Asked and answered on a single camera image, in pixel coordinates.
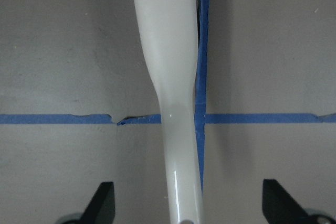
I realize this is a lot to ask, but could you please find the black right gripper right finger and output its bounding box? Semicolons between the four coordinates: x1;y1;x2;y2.
262;179;335;224

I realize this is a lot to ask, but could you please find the beige hand brush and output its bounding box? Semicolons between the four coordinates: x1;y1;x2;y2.
134;0;203;223

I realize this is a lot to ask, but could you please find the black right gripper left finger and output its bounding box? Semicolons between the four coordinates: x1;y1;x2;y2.
56;182;116;223

